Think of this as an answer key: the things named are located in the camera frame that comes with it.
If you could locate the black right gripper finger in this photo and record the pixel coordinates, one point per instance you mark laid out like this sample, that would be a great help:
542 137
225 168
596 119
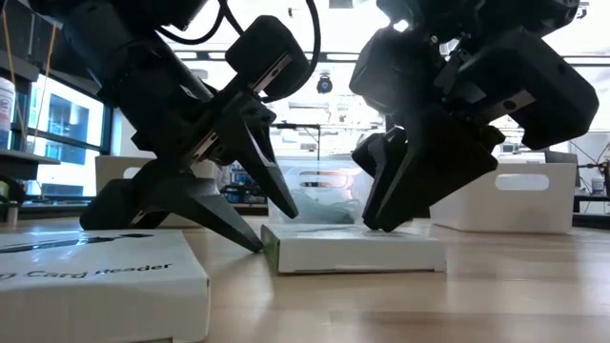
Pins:
429 171
376 152

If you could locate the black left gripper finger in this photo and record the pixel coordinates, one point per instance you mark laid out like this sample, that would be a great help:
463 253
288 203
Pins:
252 152
171 200

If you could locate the grey plastic bin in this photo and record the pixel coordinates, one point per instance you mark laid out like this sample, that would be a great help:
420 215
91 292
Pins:
112 167

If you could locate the white green acer box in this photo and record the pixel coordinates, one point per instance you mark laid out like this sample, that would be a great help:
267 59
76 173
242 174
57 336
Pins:
357 252

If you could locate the white card reader box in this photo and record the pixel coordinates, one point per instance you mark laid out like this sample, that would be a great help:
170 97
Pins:
95 305

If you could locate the clear plastic bin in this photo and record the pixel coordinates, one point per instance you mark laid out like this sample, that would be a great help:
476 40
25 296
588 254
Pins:
324 176

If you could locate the white plastic bin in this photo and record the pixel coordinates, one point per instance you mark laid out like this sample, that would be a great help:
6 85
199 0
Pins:
524 209

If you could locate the white wipes canister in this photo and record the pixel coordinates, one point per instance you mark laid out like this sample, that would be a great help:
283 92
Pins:
6 105

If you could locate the dark wall shelf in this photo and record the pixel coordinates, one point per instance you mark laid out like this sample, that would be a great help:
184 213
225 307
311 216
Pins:
19 159

